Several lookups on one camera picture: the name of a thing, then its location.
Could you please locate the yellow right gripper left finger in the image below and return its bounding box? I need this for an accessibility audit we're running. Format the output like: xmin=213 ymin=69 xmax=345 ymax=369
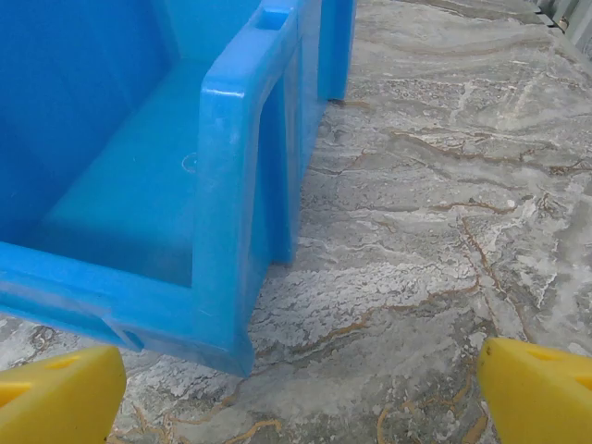
xmin=0 ymin=345 xmax=128 ymax=444

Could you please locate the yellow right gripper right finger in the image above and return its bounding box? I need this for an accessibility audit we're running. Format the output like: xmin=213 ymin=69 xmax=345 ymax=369
xmin=476 ymin=337 xmax=592 ymax=444

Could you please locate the blue plastic bin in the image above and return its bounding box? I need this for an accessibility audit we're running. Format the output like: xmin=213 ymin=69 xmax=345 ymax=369
xmin=0 ymin=0 xmax=358 ymax=376

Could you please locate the aluminium frame rail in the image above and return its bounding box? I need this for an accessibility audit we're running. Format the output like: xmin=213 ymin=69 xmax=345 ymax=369
xmin=538 ymin=0 xmax=592 ymax=53

